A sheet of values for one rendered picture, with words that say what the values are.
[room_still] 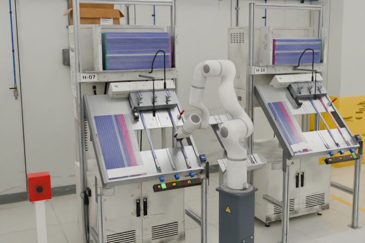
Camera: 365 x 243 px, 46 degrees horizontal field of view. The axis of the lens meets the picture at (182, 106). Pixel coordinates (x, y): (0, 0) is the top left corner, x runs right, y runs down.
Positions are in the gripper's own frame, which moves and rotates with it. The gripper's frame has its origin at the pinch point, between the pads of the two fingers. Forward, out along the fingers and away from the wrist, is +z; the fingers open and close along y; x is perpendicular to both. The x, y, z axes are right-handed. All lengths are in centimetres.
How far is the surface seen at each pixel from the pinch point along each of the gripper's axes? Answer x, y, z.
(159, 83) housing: -46.1, 3.7, 0.5
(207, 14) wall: -185, -117, 86
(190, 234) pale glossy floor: 54, -24, 80
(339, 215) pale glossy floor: 68, -163, 60
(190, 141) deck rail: 2.9, -8.0, 0.9
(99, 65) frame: -57, 49, -9
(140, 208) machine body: 35, 26, 41
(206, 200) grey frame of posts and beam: 44.3, -12.4, 11.7
